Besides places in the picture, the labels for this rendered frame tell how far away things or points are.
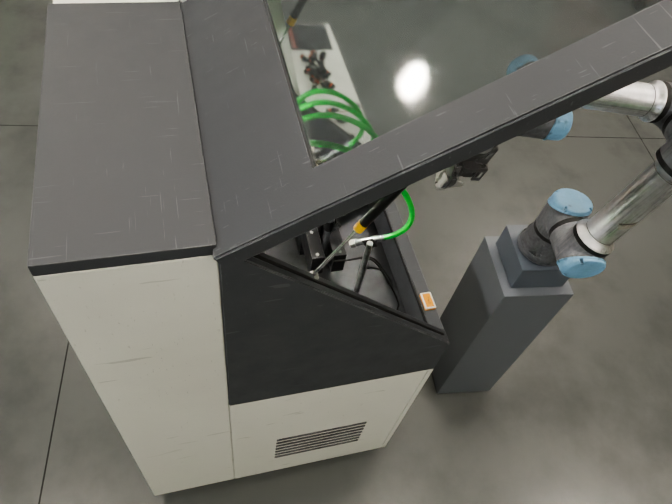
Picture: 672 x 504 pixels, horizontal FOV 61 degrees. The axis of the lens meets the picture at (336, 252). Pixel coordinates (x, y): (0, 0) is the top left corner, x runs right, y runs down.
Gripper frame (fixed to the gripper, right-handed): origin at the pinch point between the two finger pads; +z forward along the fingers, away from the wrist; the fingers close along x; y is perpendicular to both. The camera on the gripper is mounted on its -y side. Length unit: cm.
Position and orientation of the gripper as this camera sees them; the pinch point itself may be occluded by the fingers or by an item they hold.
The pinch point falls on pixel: (436, 184)
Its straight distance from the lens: 147.1
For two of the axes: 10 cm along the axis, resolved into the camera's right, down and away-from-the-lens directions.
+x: -0.6, -9.2, 3.8
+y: 9.8, 0.2, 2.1
